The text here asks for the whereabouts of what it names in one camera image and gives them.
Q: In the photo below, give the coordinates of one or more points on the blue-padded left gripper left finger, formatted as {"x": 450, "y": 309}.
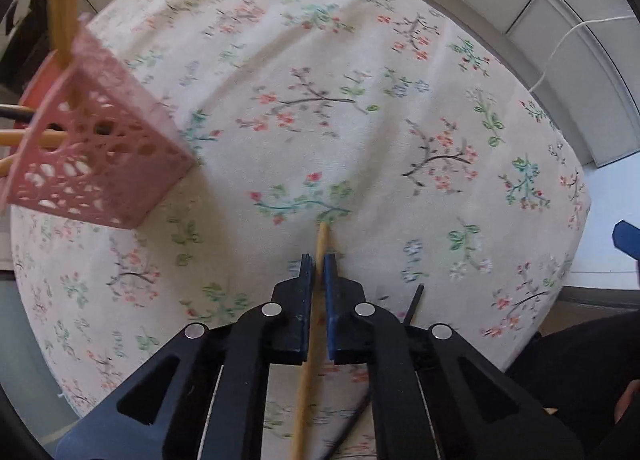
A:
{"x": 203, "y": 394}

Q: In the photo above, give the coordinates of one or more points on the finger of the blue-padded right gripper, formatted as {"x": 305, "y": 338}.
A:
{"x": 626, "y": 239}

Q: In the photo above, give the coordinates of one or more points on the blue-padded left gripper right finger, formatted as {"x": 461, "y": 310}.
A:
{"x": 475, "y": 411}

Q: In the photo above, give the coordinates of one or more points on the black chopstick with gold band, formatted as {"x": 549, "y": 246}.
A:
{"x": 16, "y": 113}

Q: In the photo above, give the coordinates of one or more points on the person's right hand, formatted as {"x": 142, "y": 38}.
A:
{"x": 626, "y": 399}

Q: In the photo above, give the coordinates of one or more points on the pink perforated utensil holder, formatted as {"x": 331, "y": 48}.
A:
{"x": 123, "y": 151}

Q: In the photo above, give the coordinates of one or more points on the floral tablecloth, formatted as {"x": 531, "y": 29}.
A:
{"x": 431, "y": 162}

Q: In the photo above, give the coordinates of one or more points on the black wok with lid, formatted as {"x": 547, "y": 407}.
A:
{"x": 28, "y": 46}

